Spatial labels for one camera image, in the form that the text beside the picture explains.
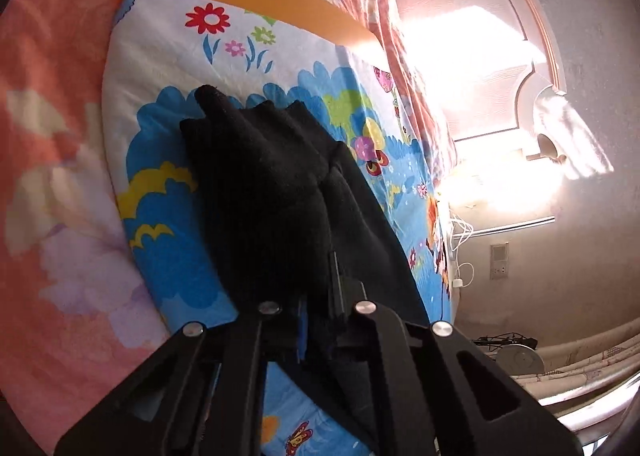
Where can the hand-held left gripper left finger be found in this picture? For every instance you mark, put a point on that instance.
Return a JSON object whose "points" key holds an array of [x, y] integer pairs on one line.
{"points": [[301, 333]]}

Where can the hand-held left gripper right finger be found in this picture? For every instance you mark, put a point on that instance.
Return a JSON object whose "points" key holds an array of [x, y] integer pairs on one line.
{"points": [[336, 296]]}

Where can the black pants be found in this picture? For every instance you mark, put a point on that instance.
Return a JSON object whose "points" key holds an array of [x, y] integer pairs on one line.
{"points": [[265, 186]]}

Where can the cartoon printed blanket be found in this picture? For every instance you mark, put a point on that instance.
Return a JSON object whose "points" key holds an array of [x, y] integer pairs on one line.
{"points": [[160, 76]]}

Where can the pink floral bedsheet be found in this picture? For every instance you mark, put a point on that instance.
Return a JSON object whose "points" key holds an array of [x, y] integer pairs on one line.
{"points": [[60, 61]]}

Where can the wall socket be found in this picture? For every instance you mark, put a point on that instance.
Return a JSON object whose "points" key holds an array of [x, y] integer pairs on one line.
{"points": [[499, 261]]}

